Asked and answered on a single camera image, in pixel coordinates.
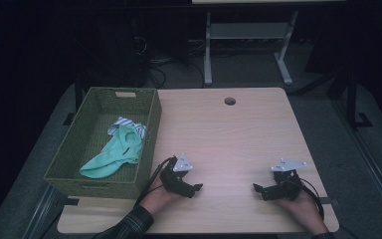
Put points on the person's left hand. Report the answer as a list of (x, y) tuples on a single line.
[(159, 197)]

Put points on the grey metal table frame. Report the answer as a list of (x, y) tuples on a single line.
[(245, 31)]

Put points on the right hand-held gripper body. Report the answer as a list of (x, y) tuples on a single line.
[(286, 182)]

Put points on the person's right hand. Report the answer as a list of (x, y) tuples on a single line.
[(303, 209)]

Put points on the green woven basket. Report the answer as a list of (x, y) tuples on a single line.
[(89, 191)]

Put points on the mint green sock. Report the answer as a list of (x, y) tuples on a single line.
[(119, 153)]

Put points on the blue white striped sock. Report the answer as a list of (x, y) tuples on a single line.
[(123, 120)]

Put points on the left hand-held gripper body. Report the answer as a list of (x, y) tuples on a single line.
[(174, 181)]

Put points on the black metal stand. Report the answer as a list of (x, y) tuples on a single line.
[(356, 113)]

